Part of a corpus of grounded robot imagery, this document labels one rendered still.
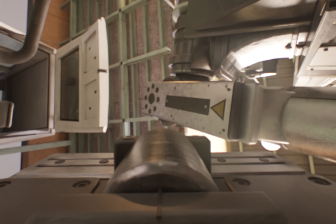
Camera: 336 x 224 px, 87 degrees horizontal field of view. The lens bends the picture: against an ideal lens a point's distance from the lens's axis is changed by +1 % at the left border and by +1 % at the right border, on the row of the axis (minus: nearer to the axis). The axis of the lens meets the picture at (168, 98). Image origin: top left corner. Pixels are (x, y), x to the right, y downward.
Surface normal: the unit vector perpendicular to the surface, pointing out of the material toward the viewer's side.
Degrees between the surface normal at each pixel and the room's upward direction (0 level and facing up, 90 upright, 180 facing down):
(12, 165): 90
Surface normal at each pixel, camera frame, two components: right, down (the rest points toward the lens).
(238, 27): -0.54, -0.07
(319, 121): -0.82, -0.11
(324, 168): -0.19, -0.11
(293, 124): -0.83, 0.11
